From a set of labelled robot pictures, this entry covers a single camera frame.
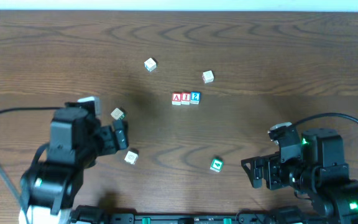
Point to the red letter A block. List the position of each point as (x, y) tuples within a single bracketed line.
[(176, 98)]

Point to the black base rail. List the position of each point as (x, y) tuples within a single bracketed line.
[(95, 215)]

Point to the white block red side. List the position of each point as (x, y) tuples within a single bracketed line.
[(208, 76)]

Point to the white block green side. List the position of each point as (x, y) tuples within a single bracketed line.
[(118, 114)]

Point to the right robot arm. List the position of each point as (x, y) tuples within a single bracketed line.
[(311, 163)]

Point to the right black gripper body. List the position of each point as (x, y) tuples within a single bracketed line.
[(258, 171)]

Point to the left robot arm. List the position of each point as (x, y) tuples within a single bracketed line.
[(77, 139)]

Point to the white block engraved circle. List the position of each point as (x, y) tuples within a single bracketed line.
[(131, 157)]

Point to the white block blue side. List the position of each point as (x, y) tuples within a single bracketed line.
[(150, 64)]

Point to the green number 4 block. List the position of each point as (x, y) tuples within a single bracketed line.
[(216, 165)]

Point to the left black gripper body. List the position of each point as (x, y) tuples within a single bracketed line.
[(114, 139)]

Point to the blue number 2 block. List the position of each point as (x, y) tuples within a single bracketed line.
[(195, 97)]

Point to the red letter I block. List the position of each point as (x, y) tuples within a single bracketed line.
[(185, 98)]

